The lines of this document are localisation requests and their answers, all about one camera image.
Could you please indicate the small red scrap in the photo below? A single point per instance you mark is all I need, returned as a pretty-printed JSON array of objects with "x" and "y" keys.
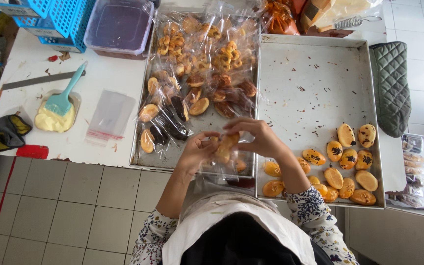
[{"x": 53, "y": 58}]

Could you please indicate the metal tray with scratched base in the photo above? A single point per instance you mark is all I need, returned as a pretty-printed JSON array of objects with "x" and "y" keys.
[{"x": 204, "y": 123}]

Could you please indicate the stack of clear plastic bags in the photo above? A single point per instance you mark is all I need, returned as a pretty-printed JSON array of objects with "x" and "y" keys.
[{"x": 110, "y": 114}]

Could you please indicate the green quilted oven mitt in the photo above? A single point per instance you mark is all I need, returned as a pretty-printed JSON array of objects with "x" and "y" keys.
[{"x": 390, "y": 88}]

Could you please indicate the person's left hand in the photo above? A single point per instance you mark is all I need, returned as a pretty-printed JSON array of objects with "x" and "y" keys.
[{"x": 193, "y": 156}]

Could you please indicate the person's white apron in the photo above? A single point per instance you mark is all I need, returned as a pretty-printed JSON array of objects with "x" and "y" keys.
[{"x": 212, "y": 224}]

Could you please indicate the grey and yellow oven glove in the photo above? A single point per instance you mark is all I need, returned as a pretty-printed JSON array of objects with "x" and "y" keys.
[{"x": 4, "y": 134}]

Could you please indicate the metal tray with crumbs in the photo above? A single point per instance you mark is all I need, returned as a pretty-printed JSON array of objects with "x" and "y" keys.
[{"x": 307, "y": 84}]

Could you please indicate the small blue plastic basket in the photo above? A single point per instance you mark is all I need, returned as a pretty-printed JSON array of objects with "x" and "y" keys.
[{"x": 20, "y": 5}]

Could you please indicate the orange filled plastic bag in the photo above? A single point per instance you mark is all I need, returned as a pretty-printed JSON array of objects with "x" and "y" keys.
[{"x": 280, "y": 18}]

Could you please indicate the clear lidded plastic container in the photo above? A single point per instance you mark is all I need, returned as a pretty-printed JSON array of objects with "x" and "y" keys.
[{"x": 118, "y": 25}]

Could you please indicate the grey metal ruler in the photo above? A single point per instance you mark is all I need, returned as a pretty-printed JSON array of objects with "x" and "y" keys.
[{"x": 31, "y": 81}]

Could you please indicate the tray of packed pastries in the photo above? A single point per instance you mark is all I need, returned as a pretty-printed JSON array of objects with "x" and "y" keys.
[{"x": 418, "y": 173}]

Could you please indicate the bun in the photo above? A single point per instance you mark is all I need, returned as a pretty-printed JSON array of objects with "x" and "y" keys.
[{"x": 226, "y": 147}]

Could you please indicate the large blue plastic basket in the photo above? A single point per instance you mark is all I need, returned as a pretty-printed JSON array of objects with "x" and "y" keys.
[{"x": 70, "y": 22}]

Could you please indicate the heap of bagged pastries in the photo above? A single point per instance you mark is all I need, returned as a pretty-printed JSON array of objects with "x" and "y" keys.
[{"x": 197, "y": 66}]

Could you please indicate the tub of yellow butter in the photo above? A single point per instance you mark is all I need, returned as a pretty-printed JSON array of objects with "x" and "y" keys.
[{"x": 52, "y": 123}]

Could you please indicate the person's right hand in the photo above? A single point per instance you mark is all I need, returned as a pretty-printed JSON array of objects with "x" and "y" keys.
[{"x": 263, "y": 140}]

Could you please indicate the teal silicone pastry brush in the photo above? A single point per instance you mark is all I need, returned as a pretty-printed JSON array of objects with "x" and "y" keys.
[{"x": 60, "y": 103}]

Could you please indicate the person's left fingers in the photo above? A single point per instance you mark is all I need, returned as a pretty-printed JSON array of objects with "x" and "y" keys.
[{"x": 208, "y": 137}]

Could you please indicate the person's right fingers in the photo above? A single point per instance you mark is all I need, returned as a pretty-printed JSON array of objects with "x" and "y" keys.
[{"x": 239, "y": 127}]

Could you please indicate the group of glazed unpacked buns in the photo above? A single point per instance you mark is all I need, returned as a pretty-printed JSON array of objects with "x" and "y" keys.
[{"x": 348, "y": 158}]

